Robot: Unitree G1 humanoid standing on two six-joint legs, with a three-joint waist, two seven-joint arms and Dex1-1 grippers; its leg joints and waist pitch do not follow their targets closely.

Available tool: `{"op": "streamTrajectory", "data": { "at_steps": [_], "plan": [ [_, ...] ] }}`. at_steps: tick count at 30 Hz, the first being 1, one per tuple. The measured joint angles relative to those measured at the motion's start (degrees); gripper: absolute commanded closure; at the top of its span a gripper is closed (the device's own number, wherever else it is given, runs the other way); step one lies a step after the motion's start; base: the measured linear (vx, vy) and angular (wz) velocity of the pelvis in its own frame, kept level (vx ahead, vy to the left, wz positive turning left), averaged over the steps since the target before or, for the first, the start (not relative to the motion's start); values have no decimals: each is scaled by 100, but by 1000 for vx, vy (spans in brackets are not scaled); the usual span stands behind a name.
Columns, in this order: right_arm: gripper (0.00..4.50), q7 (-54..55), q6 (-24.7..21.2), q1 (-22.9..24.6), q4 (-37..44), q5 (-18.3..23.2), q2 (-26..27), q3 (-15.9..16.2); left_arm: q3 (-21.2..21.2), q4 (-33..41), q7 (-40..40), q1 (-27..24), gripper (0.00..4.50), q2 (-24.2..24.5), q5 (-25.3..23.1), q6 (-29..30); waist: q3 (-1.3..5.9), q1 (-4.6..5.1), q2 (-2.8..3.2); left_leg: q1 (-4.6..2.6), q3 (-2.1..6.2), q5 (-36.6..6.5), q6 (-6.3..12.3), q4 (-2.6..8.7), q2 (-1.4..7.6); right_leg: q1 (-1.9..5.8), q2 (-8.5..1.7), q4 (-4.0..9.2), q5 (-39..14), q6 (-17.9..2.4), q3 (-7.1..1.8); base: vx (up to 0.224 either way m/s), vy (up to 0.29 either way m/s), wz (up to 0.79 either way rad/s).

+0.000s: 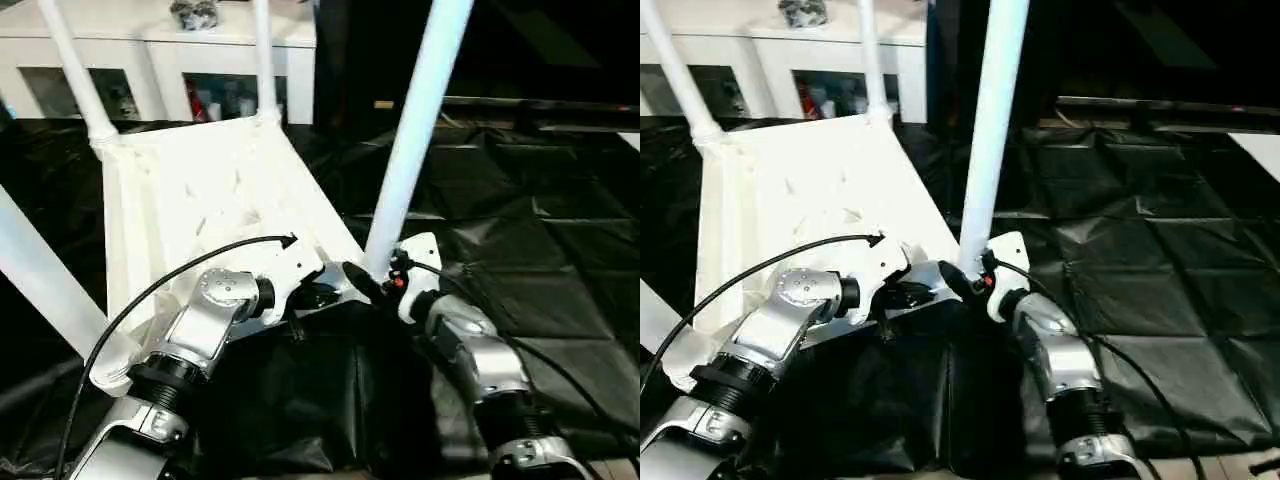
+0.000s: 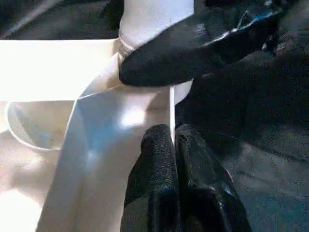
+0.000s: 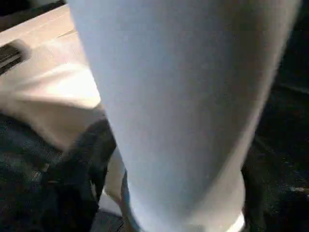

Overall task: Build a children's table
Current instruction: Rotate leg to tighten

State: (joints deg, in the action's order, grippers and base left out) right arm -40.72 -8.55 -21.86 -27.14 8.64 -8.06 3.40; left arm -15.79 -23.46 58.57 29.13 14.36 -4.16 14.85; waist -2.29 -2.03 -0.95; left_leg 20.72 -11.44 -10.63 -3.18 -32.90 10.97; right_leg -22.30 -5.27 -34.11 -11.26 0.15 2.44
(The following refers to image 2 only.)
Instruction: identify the white plastic table leg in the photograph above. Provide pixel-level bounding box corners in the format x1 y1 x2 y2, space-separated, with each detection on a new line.
117 0 196 56

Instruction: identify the white plastic table top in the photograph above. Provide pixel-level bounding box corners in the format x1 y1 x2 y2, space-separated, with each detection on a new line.
0 38 194 232

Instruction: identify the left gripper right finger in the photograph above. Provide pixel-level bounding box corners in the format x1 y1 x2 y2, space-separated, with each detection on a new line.
175 123 253 232

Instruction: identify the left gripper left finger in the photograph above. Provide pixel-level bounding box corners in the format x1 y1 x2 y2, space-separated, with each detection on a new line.
123 124 180 232

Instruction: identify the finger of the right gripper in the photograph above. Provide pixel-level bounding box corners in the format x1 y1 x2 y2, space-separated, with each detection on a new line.
119 0 285 87

